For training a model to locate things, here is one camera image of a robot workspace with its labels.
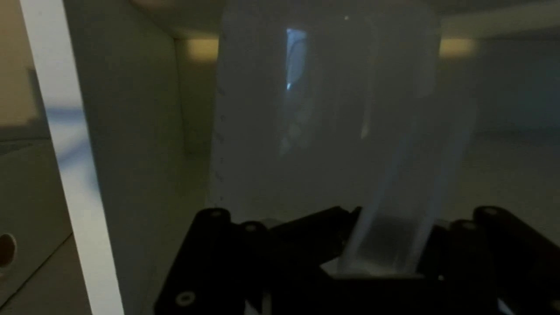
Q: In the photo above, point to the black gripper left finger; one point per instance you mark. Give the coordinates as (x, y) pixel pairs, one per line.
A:
(233, 268)

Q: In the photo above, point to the dark object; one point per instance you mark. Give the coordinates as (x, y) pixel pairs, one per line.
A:
(326, 128)

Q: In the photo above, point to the white cubby shelf unit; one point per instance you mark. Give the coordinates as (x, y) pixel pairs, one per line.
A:
(70, 145)

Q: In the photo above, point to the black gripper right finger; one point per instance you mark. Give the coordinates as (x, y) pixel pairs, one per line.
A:
(501, 263)

